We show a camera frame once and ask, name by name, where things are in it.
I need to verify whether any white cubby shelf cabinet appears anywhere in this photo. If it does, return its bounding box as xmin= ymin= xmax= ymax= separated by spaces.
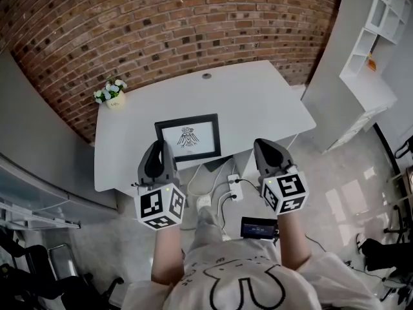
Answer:
xmin=300 ymin=0 xmax=409 ymax=155

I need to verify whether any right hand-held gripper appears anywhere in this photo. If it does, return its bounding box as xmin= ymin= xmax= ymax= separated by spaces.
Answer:
xmin=254 ymin=137 xmax=310 ymax=216

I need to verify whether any white power cable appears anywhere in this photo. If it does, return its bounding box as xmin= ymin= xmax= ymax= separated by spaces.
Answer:
xmin=186 ymin=158 xmax=234 ymax=197

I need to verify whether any person's right forearm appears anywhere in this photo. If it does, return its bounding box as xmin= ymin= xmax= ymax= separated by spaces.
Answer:
xmin=276 ymin=210 xmax=312 ymax=271

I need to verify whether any white power strip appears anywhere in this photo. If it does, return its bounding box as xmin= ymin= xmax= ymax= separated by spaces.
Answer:
xmin=227 ymin=174 xmax=245 ymax=202

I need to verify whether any black display device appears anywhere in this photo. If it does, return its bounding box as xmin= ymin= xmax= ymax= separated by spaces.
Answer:
xmin=241 ymin=216 xmax=279 ymax=240

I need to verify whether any white metal shelving rack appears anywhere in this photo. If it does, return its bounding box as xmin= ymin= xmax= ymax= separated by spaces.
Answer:
xmin=0 ymin=198 xmax=81 ymax=231

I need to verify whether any white potted flower plant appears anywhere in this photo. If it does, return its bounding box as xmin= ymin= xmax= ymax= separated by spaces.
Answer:
xmin=93 ymin=77 xmax=128 ymax=111

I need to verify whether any black office chair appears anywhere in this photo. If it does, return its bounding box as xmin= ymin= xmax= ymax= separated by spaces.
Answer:
xmin=0 ymin=229 xmax=125 ymax=310

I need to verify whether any black power cable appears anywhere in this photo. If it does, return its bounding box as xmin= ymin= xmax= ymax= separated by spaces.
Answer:
xmin=237 ymin=178 xmax=264 ymax=194

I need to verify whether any black framed picture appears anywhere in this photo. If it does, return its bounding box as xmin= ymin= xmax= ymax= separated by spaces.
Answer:
xmin=154 ymin=113 xmax=223 ymax=163

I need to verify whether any grey trousers leg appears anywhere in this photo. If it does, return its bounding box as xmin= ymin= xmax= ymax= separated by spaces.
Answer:
xmin=186 ymin=205 xmax=227 ymax=254

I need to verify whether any person's left forearm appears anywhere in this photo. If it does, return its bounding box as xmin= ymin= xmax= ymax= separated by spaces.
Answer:
xmin=150 ymin=224 xmax=186 ymax=285

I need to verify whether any black floor cable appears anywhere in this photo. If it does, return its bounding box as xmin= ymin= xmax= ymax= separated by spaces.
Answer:
xmin=305 ymin=234 xmax=396 ymax=282

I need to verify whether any white printed t-shirt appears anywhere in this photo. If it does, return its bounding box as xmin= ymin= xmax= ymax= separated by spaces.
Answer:
xmin=121 ymin=237 xmax=385 ymax=310

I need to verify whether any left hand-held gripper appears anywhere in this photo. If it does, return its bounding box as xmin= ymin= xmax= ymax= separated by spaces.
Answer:
xmin=132 ymin=139 xmax=187 ymax=231

